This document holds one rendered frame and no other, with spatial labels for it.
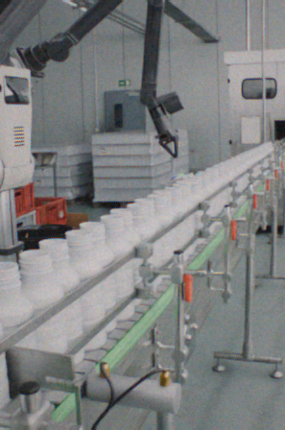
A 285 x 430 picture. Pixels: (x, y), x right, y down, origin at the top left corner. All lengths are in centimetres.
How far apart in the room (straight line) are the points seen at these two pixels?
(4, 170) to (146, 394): 117
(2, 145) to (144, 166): 639
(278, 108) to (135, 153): 279
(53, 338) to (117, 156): 744
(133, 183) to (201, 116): 412
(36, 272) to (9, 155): 101
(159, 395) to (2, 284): 20
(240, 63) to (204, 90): 574
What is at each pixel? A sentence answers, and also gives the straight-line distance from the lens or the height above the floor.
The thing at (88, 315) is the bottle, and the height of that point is 106.
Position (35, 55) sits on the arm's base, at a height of 156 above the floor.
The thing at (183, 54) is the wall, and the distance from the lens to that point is 1187.
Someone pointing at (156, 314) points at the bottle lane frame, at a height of 99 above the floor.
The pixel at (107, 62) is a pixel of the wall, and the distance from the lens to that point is 1244.
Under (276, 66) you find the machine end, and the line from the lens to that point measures 595.
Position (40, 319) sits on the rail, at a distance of 56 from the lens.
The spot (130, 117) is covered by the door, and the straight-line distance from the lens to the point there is 1211.
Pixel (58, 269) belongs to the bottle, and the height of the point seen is 113.
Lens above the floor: 131
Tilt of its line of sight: 10 degrees down
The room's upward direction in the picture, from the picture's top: 2 degrees counter-clockwise
